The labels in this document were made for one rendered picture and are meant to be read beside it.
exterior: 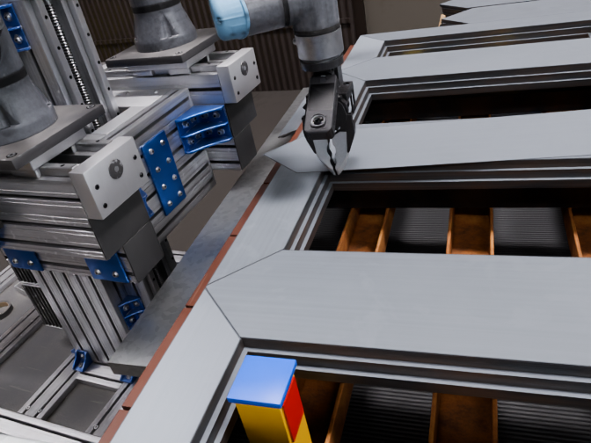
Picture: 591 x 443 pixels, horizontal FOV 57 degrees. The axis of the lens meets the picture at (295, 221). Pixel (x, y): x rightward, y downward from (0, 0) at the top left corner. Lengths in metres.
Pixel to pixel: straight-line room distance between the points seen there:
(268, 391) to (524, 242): 0.86
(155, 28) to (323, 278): 0.81
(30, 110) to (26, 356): 1.10
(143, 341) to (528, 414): 0.66
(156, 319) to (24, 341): 1.01
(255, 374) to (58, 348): 1.37
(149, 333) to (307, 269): 0.39
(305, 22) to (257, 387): 0.55
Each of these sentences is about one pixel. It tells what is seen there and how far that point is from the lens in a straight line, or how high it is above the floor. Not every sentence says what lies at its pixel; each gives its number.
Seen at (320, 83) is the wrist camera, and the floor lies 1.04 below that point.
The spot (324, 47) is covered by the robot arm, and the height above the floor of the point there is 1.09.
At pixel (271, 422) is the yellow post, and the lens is 0.61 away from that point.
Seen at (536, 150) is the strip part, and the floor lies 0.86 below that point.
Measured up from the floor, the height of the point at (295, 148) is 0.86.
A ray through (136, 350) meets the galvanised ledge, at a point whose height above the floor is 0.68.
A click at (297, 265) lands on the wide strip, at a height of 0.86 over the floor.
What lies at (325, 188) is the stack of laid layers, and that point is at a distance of 1.00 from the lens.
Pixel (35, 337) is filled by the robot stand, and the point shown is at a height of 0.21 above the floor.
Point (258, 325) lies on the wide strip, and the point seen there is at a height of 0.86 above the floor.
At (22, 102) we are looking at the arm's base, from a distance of 1.03.
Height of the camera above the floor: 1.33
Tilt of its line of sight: 32 degrees down
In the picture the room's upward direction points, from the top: 12 degrees counter-clockwise
